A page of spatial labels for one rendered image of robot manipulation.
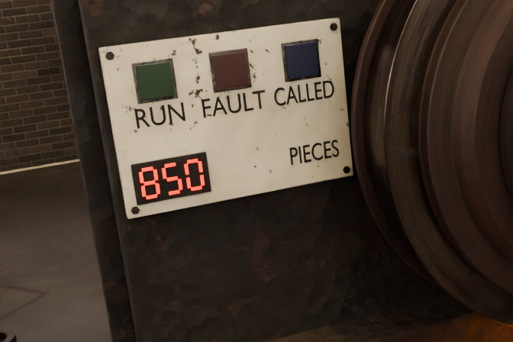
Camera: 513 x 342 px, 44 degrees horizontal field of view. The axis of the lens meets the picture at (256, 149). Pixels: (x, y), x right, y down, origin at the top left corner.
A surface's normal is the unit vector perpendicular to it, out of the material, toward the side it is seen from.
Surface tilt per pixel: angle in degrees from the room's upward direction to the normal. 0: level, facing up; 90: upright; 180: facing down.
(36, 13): 90
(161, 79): 90
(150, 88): 90
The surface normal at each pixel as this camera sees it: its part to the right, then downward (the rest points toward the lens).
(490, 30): -0.61, -0.34
